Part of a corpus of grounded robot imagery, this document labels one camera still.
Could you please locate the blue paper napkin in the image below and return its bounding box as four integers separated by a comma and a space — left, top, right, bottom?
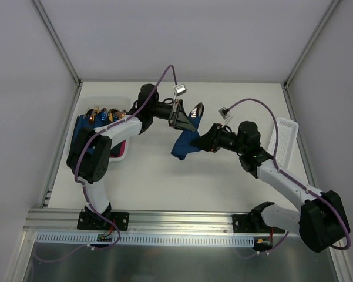
170, 114, 202, 160

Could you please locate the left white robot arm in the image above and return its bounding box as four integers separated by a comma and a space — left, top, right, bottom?
66, 84, 204, 230

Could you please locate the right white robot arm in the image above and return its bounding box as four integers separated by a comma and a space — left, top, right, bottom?
190, 121, 351, 253

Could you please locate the pink rolled napkin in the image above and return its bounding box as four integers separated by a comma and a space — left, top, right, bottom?
110, 140, 126, 159

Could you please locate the dark blue rolled napkin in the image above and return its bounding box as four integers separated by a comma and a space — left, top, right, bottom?
72, 115, 105, 141

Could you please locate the large white plastic basket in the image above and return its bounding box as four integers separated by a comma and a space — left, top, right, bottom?
66, 95, 132, 163

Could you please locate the blue iridescent fork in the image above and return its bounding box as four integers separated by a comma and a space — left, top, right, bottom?
97, 108, 108, 122

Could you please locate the small white plastic tray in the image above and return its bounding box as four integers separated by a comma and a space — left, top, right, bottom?
276, 117, 299, 169

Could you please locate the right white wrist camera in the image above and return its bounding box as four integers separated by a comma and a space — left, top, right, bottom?
218, 107, 232, 125

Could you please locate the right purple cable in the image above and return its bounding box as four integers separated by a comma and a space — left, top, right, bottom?
226, 98, 352, 259

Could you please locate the purple cable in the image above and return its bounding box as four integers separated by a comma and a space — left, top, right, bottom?
73, 64, 179, 250
226, 98, 352, 259

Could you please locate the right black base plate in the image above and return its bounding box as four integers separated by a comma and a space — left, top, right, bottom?
231, 213, 285, 234

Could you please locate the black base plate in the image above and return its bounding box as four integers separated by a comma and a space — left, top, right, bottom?
76, 209, 129, 231
231, 213, 285, 234

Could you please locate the white slotted cable duct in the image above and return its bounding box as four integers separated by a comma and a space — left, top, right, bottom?
36, 232, 255, 248

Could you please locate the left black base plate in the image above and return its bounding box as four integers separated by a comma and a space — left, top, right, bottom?
76, 209, 129, 231

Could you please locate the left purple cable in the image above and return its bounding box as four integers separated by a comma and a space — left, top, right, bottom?
73, 64, 179, 250

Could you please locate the aluminium rail frame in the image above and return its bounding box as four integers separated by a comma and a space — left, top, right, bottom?
22, 207, 341, 239

